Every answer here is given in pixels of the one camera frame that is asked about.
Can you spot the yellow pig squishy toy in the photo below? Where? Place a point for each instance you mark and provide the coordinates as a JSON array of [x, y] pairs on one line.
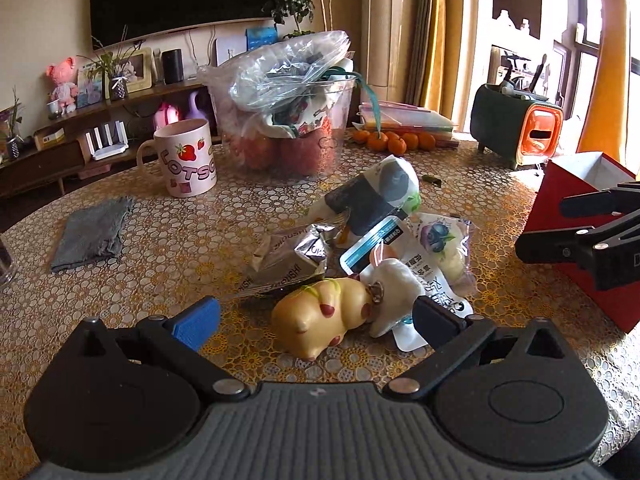
[[310, 315]]

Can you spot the wooden television cabinet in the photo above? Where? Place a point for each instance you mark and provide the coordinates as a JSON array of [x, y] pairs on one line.
[[45, 165]]

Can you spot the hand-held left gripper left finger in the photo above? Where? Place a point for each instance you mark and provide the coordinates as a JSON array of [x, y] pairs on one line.
[[197, 322]]

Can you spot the red cardboard box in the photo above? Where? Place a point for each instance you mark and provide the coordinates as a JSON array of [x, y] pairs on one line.
[[550, 180]]

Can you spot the silver foil snack packet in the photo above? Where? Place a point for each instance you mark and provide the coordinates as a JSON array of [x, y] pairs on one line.
[[290, 260]]

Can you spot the small white cup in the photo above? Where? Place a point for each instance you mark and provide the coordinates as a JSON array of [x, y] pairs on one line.
[[53, 109]]

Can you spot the patterned tablecloth desktop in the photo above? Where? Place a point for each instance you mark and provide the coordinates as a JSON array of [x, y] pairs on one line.
[[175, 260]]

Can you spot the pile of tangerines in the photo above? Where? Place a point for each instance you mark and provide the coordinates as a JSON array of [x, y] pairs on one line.
[[397, 146]]

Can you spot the small picture card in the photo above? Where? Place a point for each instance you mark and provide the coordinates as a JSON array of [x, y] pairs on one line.
[[90, 92]]

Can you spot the potted plant in dark vase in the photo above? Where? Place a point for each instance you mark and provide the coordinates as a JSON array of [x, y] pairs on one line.
[[14, 147]]

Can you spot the clear plastic bag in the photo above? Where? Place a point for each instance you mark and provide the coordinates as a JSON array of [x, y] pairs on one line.
[[280, 65]]

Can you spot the white green snack bag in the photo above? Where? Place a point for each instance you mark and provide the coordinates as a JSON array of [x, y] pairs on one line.
[[370, 195]]

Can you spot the grey sheer curtain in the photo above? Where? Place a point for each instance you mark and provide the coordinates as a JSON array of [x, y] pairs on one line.
[[422, 35]]

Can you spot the white detergent bottle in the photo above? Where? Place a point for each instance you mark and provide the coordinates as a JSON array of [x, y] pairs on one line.
[[504, 20]]

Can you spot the pink strawberry mug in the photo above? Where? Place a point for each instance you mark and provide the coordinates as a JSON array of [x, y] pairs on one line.
[[185, 160]]

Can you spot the clear glass bottle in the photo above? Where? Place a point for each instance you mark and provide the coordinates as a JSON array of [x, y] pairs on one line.
[[6, 265]]

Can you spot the beige standing air conditioner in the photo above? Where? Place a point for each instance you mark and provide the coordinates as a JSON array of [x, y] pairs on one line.
[[390, 25]]

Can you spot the black speaker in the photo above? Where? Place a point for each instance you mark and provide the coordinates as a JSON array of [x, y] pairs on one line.
[[172, 66]]

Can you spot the stack of coloured plastic cases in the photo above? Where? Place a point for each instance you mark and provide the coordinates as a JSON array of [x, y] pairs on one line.
[[400, 120]]

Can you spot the pink doll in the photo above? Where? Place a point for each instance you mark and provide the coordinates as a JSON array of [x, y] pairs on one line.
[[62, 87]]

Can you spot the green orange tissue box organizer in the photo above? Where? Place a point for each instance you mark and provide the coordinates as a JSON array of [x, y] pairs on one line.
[[537, 135]]

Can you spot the small dark green object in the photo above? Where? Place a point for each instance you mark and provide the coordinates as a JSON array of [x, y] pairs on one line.
[[431, 180]]

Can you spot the yellow giraffe plush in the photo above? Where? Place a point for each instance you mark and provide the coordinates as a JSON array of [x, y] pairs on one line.
[[607, 60]]

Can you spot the yellow white small box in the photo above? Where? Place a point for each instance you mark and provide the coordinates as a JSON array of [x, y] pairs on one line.
[[49, 138]]

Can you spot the pink toy case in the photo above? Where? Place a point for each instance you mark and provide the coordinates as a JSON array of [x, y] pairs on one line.
[[165, 115]]

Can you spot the white flat panel device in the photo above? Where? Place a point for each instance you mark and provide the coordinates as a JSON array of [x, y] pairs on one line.
[[230, 52]]

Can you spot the small plant in patterned vase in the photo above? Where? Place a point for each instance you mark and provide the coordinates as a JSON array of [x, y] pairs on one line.
[[118, 89]]

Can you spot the white router with antennas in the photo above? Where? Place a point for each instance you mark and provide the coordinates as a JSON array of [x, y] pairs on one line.
[[107, 150]]

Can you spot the small clear detergent bottle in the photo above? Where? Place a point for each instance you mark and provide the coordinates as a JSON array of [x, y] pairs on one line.
[[523, 27]]

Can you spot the purple toy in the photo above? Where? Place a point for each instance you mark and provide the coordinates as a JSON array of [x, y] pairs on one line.
[[196, 107]]

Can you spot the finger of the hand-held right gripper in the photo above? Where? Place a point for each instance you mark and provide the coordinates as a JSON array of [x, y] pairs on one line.
[[590, 205], [545, 250]]

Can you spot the clear blueberry candy packet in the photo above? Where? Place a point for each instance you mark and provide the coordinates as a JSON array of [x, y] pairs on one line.
[[440, 240]]

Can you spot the grey cloth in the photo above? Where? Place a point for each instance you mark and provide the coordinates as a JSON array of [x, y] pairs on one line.
[[90, 232]]

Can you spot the clear plastic bucket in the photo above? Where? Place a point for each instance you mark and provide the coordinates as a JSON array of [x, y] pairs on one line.
[[300, 155]]

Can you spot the cream photo frame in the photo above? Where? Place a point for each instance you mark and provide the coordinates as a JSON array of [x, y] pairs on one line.
[[135, 67]]

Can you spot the white teal sausage packet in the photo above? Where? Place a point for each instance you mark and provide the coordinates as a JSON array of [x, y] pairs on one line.
[[370, 247]]

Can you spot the yellow curtain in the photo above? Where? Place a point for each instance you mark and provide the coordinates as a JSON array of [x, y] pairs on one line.
[[447, 35]]

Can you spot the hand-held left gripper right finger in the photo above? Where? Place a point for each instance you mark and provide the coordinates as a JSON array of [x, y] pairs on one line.
[[437, 317]]

